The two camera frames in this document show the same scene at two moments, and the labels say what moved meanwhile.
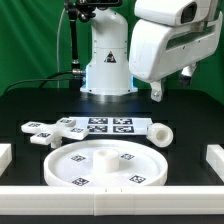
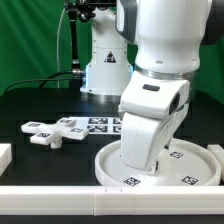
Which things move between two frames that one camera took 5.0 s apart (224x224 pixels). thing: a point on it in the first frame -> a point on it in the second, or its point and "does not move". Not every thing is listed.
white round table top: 105,163 -> 183,163
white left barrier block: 5,157 does not move
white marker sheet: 106,125 does not move
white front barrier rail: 111,200 does not move
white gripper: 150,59 -> 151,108
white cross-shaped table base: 45,134 does not move
